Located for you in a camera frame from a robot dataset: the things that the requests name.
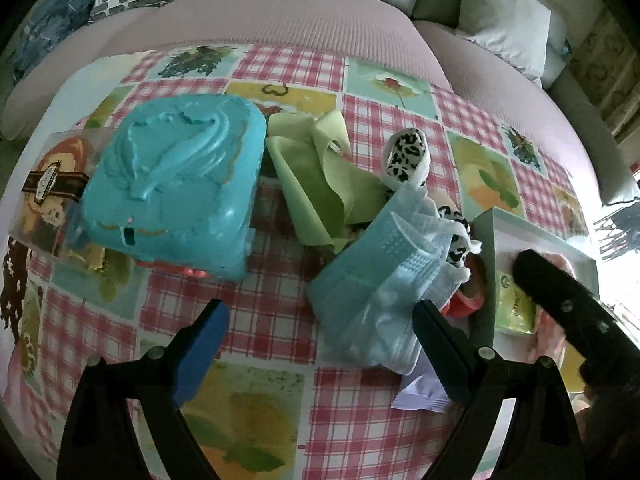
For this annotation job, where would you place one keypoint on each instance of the white storage box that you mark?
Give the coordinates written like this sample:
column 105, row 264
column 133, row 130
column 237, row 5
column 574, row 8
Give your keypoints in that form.
column 530, row 235

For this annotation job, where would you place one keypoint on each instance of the green tissue pack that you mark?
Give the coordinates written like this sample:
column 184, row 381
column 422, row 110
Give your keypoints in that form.
column 515, row 305

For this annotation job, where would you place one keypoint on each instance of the pink checked tablecloth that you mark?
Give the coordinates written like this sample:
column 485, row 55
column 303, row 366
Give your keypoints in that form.
column 350, row 435

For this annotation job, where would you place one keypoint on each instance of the black metal railing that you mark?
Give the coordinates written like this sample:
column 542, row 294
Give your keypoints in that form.
column 620, row 230

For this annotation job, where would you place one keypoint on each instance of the grey sofa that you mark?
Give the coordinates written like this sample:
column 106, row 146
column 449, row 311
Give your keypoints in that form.
column 585, row 125

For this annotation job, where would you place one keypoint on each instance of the blue face mask pack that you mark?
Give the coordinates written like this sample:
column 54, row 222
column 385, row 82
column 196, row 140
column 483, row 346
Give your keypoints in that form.
column 370, row 270

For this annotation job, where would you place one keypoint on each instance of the light grey pillow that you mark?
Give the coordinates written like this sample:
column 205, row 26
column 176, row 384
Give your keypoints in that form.
column 505, row 15

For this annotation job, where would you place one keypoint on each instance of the yellow green sponge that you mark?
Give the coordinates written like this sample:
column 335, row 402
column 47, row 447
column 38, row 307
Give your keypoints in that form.
column 572, row 370

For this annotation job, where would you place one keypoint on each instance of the teal plastic lidded box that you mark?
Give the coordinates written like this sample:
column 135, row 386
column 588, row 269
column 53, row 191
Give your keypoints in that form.
column 170, row 185

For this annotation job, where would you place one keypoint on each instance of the beige patterned curtain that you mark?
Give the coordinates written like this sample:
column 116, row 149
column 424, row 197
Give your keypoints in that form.
column 605, row 60

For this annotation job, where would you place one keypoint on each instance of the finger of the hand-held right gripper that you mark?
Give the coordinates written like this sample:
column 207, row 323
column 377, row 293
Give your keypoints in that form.
column 560, row 295

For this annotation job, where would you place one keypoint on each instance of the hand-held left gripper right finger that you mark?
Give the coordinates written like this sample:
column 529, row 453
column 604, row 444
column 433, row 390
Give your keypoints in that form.
column 440, row 355

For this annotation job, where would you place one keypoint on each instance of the pink ribbed sofa cover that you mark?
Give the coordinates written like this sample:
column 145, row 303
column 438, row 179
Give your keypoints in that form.
column 300, row 15

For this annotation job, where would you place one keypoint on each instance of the light green cloth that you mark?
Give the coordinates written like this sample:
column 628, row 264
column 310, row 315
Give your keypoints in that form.
column 310, row 180

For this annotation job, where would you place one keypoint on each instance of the leopard print scrunchie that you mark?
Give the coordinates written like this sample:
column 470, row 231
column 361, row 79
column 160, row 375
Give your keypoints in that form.
column 405, row 155

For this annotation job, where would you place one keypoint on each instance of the clear printed box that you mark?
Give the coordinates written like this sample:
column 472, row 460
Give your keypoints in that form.
column 45, row 185

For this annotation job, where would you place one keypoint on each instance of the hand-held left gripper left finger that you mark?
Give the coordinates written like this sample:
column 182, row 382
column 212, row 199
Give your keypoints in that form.
column 200, row 355

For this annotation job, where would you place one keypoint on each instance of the blue denim cloth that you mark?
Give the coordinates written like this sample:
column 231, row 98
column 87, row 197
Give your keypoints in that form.
column 60, row 15

